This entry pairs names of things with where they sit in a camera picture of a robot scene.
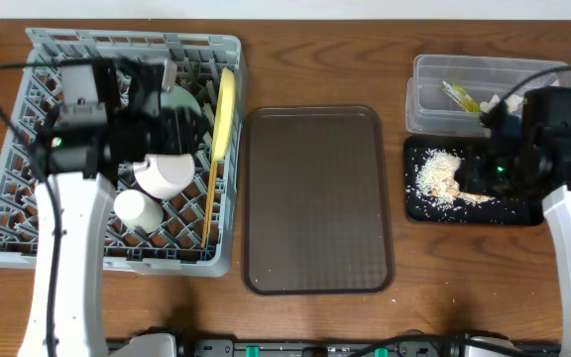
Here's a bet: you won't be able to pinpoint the white pink bowl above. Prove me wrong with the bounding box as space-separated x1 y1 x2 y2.
132 154 195 199

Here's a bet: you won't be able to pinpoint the white cup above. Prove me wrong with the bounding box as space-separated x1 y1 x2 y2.
113 189 164 233

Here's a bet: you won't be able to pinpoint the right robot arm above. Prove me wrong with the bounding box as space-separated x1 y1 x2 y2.
460 86 571 356

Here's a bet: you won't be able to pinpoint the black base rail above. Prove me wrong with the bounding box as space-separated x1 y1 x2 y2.
106 326 559 357

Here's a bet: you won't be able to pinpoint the clear plastic bin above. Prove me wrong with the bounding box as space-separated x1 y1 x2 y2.
405 55 563 137

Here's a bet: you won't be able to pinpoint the black food waste tray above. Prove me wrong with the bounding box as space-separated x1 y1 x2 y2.
403 135 543 226

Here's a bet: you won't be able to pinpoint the green snack wrapper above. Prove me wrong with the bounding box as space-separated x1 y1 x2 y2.
442 81 481 113

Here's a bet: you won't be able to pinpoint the grey plastic dish rack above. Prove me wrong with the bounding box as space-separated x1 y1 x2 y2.
0 28 247 277

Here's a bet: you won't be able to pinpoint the light blue bowl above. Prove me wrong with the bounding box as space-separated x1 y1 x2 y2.
160 85 202 117

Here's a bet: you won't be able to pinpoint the pile of rice grains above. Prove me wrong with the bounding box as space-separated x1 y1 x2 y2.
413 149 484 213

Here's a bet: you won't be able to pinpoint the nut shell scraps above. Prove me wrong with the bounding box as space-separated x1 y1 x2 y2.
427 172 494 205

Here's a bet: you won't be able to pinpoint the yellow plate bowl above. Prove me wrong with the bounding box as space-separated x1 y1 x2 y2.
211 68 236 163

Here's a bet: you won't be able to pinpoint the wooden chopstick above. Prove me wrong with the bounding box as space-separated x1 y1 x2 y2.
199 161 216 248
203 159 220 247

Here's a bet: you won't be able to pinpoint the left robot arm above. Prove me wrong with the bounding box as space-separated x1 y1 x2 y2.
20 58 201 356

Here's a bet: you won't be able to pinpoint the brown serving tray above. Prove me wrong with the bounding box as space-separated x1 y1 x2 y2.
242 105 396 297

